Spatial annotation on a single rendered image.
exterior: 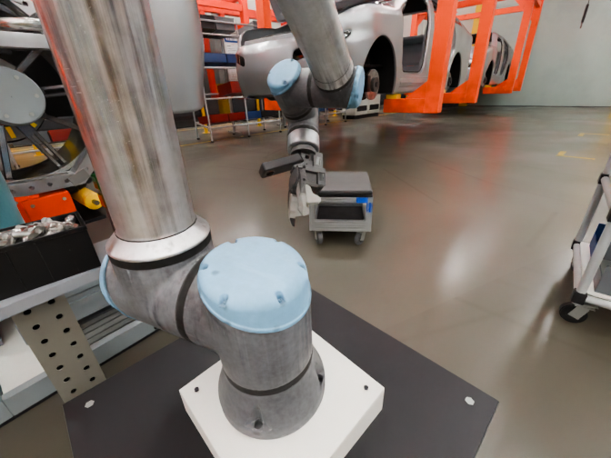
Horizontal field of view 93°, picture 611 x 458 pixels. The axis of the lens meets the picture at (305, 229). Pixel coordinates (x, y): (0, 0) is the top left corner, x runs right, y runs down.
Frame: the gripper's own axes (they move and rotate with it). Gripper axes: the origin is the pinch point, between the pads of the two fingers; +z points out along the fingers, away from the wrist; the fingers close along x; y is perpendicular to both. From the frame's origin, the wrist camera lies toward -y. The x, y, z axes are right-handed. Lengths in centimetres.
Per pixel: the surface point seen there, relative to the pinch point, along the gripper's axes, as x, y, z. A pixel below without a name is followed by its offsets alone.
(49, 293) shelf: 19, -53, 20
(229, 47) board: 391, -16, -515
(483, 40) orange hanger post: 138, 340, -388
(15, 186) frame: 35, -75, -12
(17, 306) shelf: 17, -58, 23
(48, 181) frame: 38, -69, -17
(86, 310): 70, -59, 20
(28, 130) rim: 36, -77, -32
